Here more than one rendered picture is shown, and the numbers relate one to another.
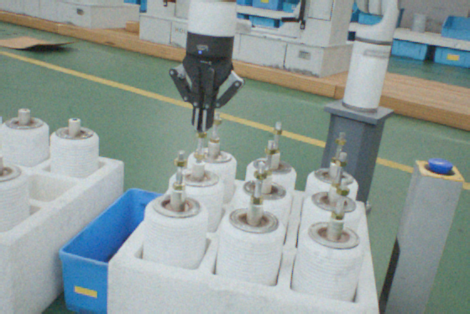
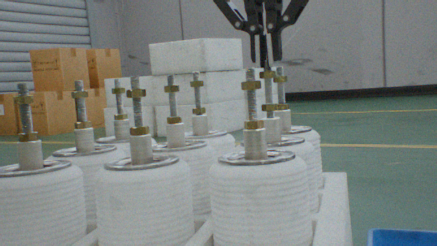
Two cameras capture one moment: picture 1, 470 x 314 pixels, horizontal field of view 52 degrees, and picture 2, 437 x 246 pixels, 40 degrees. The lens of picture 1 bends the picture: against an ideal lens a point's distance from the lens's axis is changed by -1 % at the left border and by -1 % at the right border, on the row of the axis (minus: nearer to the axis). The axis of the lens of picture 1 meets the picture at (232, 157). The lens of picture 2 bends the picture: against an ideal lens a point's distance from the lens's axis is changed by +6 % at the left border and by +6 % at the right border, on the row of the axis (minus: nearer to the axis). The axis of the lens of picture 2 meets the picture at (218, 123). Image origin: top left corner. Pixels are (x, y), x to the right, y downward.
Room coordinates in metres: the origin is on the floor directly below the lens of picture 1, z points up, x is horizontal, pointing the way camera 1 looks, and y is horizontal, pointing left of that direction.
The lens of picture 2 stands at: (1.45, 0.05, 0.34)
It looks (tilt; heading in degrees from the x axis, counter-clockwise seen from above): 5 degrees down; 185
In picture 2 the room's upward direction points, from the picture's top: 4 degrees counter-clockwise
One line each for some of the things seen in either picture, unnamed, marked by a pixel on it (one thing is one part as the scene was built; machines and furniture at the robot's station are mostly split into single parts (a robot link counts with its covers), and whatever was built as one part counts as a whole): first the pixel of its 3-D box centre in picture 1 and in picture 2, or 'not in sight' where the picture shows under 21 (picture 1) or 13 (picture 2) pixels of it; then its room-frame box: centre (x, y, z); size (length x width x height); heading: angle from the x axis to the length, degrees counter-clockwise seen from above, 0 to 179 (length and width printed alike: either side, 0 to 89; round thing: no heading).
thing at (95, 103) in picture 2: not in sight; (84, 108); (-2.93, -1.33, 0.15); 0.30 x 0.24 x 0.30; 60
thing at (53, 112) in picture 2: not in sight; (47, 112); (-2.65, -1.49, 0.15); 0.30 x 0.24 x 0.30; 58
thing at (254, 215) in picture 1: (254, 212); (199, 126); (0.65, -0.04, 0.26); 0.02 x 0.02 x 0.03
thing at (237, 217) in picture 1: (253, 221); (201, 135); (0.65, -0.04, 0.25); 0.08 x 0.08 x 0.01
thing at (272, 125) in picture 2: (197, 171); (271, 131); (0.78, 0.06, 0.26); 0.02 x 0.02 x 0.03
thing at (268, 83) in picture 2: (200, 145); (268, 92); (0.78, 0.06, 0.31); 0.01 x 0.01 x 0.08; 66
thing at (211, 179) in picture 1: (197, 178); (272, 142); (0.78, 0.06, 0.25); 0.08 x 0.08 x 0.01
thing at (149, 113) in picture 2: not in sight; (149, 118); (-2.15, -0.68, 0.09); 0.39 x 0.39 x 0.18; 60
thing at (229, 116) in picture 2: not in sight; (201, 117); (-1.93, -0.32, 0.09); 0.39 x 0.39 x 0.18; 62
